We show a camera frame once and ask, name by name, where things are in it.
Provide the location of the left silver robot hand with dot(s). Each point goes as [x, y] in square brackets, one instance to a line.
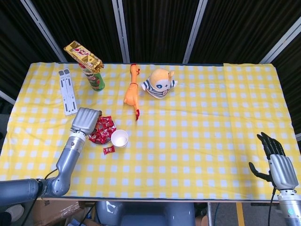
[84, 122]

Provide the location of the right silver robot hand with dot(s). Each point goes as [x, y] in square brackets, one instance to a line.
[283, 171]

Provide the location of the red candy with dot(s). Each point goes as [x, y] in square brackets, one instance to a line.
[105, 120]
[94, 139]
[103, 134]
[111, 127]
[108, 150]

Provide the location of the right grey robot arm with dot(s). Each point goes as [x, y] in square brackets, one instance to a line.
[290, 212]

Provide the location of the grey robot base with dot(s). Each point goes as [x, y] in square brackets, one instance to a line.
[145, 214]

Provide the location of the white paper cup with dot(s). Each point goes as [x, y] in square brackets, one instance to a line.
[120, 139]

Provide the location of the round silver metal plate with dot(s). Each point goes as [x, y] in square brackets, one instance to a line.
[114, 123]

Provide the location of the white folding stand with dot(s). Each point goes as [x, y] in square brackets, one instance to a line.
[68, 94]

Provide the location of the green Pringles can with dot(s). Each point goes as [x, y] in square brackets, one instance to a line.
[95, 82]

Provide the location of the orange rubber chicken toy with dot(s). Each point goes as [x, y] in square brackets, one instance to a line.
[131, 94]

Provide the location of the gold snack bag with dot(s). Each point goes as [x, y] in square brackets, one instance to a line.
[81, 54]

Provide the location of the egg-shaped striped plush toy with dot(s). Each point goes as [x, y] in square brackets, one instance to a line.
[158, 82]

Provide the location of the metal table leg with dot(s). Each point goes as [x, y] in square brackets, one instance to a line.
[210, 214]

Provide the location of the black pleated curtain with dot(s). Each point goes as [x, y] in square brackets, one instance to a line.
[235, 28]
[160, 28]
[14, 35]
[89, 23]
[294, 77]

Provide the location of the brown cardboard box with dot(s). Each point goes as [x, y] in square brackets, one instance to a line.
[47, 212]

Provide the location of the yellow white checked tablecloth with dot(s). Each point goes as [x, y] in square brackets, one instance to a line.
[188, 141]

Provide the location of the pale sneaker shoe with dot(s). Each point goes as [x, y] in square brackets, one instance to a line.
[15, 210]

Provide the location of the white metal frame post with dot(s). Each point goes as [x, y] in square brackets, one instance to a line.
[282, 40]
[194, 35]
[44, 30]
[7, 97]
[121, 35]

